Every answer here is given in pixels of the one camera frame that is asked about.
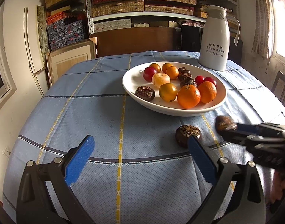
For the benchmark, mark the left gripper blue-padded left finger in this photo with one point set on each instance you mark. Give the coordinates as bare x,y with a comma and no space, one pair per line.
34,204

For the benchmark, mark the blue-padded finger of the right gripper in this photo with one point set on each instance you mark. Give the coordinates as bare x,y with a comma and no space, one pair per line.
262,128
238,137

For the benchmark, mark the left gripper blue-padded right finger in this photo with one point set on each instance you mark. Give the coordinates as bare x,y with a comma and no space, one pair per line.
247,203

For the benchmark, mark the dark water chestnut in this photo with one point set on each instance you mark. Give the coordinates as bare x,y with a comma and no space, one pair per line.
183,133
225,123
188,81
184,70
184,76
145,92

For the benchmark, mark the red plum back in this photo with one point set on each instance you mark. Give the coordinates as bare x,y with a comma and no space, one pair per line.
212,80

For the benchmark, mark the wrinkled tangerine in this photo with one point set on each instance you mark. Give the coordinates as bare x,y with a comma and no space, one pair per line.
188,96

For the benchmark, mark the small red cherry tomato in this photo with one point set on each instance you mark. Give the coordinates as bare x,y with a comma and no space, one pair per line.
199,79

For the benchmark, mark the orange with stem dimple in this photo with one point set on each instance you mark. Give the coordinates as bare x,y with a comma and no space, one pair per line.
168,92

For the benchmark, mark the small orange fruit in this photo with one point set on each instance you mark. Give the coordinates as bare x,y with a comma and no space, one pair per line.
172,72

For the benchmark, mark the yellow pale fruit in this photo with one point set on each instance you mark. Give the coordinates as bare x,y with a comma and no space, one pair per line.
159,79

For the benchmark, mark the small orange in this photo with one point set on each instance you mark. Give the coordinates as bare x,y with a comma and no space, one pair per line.
165,66

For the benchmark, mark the large red plum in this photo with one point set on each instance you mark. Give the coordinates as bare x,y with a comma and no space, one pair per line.
148,73

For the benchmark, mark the smooth orange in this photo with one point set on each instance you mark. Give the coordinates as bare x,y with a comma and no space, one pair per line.
155,67

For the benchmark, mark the person's right hand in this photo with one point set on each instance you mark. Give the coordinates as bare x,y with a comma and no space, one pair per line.
277,188

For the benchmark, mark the wooden chair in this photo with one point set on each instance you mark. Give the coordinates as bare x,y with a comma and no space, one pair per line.
279,82

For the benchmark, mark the beige curtain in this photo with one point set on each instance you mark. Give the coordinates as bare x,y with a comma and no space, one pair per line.
264,30

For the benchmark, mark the white thermos jug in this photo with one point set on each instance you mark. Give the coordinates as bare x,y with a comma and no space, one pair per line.
216,38

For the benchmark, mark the white oval plate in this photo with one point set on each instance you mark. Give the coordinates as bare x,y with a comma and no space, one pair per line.
133,78

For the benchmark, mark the framed wooden panel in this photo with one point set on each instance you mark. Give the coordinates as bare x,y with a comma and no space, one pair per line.
61,60

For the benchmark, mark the white metal shelf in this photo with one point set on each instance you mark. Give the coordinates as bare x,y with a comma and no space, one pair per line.
120,12

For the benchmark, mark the brown wooden cabinet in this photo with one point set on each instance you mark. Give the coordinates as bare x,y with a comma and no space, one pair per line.
136,40

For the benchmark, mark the stack of blue patterned boxes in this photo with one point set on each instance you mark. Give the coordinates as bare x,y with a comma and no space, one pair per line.
61,34

